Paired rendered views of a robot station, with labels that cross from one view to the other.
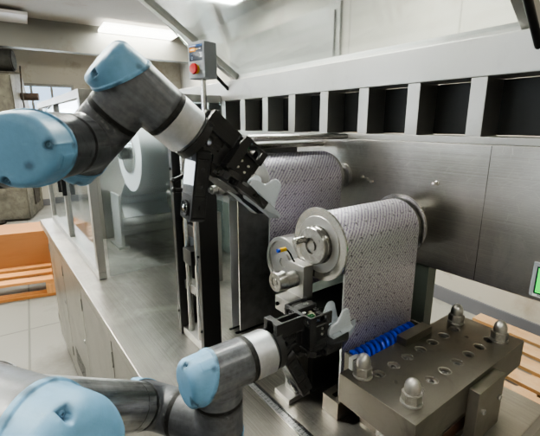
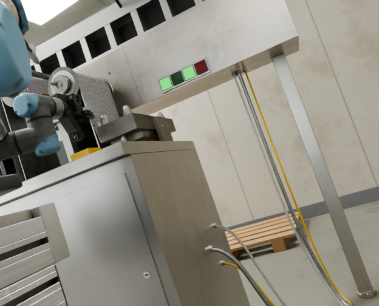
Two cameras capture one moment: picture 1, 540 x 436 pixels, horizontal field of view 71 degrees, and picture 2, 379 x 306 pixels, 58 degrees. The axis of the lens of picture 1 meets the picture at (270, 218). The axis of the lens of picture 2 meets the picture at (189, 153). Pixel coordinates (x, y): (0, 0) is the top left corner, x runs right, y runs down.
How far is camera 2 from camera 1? 1.00 m
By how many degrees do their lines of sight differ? 40
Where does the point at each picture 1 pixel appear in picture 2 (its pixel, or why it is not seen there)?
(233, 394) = (47, 107)
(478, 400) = (157, 119)
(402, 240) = (103, 88)
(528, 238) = (150, 73)
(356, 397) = (107, 130)
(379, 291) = (101, 108)
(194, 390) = (28, 98)
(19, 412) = not seen: outside the picture
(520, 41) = (114, 7)
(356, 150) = not seen: hidden behind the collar
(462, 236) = (129, 88)
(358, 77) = (53, 47)
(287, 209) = not seen: hidden behind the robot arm
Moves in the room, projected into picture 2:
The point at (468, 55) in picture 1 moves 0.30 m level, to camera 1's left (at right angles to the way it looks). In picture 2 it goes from (99, 19) to (34, 19)
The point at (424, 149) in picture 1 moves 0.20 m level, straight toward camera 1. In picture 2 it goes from (98, 62) to (95, 44)
